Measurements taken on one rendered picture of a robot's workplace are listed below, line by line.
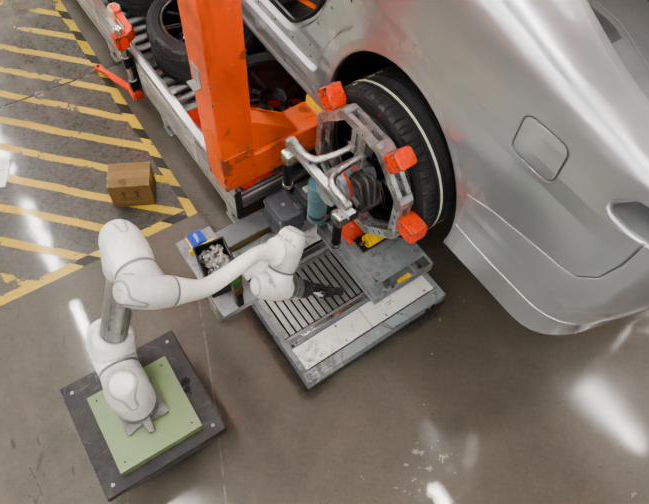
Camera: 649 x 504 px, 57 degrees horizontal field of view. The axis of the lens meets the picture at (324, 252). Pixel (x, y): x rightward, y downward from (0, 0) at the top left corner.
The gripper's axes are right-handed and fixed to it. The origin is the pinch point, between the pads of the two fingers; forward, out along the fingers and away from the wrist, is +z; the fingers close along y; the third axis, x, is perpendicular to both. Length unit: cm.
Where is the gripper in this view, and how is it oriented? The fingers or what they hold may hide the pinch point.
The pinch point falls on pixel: (336, 291)
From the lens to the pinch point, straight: 244.1
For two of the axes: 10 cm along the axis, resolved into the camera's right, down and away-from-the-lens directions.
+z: 7.4, 0.9, 6.7
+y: 6.0, 3.5, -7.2
